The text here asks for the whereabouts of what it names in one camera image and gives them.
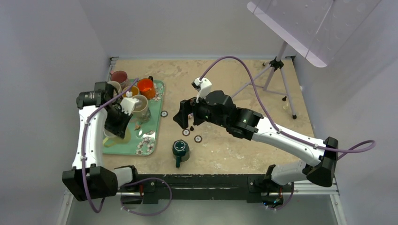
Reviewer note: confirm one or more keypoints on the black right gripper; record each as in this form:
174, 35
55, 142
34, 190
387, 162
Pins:
182, 116

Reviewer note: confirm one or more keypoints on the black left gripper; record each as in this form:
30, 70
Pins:
119, 129

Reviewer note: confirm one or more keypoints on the light green hexagonal mug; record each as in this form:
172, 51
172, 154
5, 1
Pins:
112, 140

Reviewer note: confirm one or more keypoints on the teal seashell mug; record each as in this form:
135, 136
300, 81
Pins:
141, 111

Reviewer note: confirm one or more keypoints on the green floral tray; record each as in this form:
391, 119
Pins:
143, 135

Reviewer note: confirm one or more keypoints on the yellow mug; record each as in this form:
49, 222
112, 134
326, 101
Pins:
133, 90

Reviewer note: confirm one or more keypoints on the pink ghost mug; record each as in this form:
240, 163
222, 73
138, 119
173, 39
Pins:
121, 77

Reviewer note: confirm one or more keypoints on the orange mug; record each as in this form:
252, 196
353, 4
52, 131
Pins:
146, 87

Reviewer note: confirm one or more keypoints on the grey music stand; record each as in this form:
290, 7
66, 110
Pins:
328, 35

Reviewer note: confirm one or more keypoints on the cream coral mug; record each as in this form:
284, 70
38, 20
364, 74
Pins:
116, 87

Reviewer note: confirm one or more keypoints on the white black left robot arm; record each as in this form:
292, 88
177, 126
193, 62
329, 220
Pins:
99, 111

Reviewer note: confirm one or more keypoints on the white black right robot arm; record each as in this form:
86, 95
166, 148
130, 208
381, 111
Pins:
317, 157

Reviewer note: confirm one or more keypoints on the dark green mug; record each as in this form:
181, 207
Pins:
181, 152

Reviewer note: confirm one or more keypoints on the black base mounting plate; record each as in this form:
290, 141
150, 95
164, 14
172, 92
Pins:
252, 188

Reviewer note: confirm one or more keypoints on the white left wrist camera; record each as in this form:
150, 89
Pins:
129, 103

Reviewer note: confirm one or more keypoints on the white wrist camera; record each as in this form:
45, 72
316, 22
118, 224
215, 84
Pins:
129, 103
203, 87

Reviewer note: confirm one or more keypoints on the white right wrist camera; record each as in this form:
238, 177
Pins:
203, 87

